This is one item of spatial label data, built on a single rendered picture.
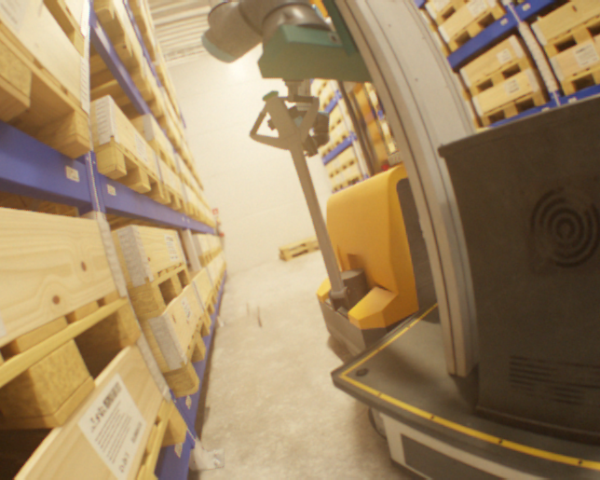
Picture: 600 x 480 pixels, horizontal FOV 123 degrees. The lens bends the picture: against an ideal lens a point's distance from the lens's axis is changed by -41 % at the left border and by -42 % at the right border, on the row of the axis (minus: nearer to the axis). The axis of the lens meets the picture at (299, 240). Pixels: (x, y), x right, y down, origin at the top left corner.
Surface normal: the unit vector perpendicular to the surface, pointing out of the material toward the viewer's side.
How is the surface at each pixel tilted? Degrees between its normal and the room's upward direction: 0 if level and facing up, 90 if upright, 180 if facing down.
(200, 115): 90
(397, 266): 90
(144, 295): 90
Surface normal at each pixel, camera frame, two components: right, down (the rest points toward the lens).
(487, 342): -0.83, 0.29
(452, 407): -0.29, -0.95
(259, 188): 0.23, 0.00
